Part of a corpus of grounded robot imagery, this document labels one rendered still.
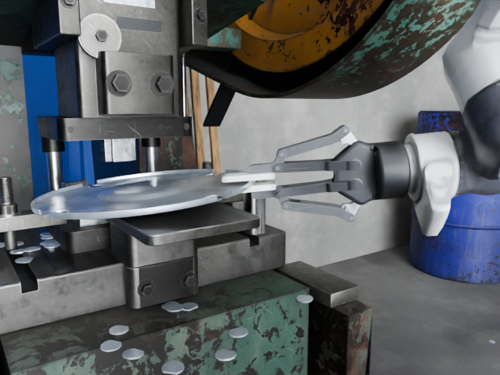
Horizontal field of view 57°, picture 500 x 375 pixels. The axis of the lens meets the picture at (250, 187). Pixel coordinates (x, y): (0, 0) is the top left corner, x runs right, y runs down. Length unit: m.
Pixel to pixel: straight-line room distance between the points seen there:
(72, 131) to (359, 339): 0.49
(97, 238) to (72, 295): 0.10
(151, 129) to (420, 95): 2.61
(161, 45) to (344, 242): 2.25
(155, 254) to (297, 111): 1.90
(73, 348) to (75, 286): 0.09
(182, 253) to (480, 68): 0.42
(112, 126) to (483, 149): 0.47
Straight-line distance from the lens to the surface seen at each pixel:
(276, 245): 0.75
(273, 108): 2.34
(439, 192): 0.58
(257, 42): 0.99
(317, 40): 0.85
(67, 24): 0.62
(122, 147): 0.73
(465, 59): 0.61
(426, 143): 0.61
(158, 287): 0.63
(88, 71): 0.66
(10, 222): 0.72
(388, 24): 0.71
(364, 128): 2.79
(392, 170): 0.59
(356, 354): 0.72
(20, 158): 0.90
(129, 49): 0.68
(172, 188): 0.60
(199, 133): 1.84
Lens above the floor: 0.91
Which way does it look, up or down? 10 degrees down
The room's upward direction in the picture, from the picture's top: straight up
